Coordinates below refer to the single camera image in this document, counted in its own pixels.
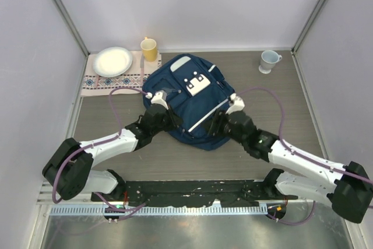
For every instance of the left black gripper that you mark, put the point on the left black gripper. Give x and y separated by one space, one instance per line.
175 120

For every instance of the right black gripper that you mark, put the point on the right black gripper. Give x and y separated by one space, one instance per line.
211 125

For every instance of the navy blue student backpack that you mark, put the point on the navy blue student backpack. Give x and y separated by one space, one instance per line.
195 89

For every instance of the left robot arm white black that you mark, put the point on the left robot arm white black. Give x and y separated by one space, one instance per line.
70 170

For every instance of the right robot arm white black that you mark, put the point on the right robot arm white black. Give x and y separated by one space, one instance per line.
347 189

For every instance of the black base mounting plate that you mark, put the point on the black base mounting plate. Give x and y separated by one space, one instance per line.
197 194

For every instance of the yellow mug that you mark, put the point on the yellow mug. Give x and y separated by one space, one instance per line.
149 49

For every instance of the light blue footed cup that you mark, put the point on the light blue footed cup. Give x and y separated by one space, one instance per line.
269 59

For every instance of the white paper plate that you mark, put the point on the white paper plate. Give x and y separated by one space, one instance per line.
112 62

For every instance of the patterned cloth placemat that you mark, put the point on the patterned cloth placemat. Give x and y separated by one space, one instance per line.
131 78

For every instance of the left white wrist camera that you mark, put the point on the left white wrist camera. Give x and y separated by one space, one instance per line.
158 98

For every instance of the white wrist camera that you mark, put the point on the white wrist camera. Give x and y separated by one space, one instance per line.
158 98
236 104

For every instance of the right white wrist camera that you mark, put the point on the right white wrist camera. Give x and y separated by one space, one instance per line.
236 104

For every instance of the pink handled table knife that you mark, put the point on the pink handled table knife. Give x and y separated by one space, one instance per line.
142 69

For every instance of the pink handled fork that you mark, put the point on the pink handled fork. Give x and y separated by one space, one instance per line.
96 82

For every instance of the white slotted cable duct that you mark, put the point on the white slotted cable duct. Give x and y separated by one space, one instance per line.
215 209

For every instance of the aluminium frame rail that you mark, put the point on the aluminium frame rail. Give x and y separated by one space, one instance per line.
288 184

